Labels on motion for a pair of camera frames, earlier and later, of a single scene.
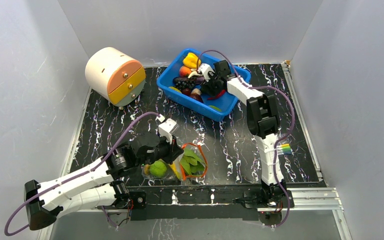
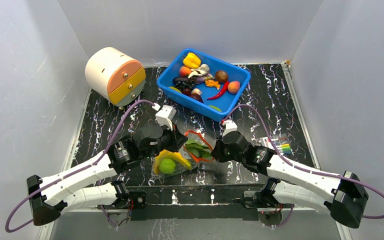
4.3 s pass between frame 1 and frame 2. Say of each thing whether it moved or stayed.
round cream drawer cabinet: stayed
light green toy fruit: moved
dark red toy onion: stayed
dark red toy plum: stayed
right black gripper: moved
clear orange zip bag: moved
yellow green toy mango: stayed
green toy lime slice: stayed
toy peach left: stayed
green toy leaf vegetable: moved
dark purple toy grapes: stayed
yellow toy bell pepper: stayed
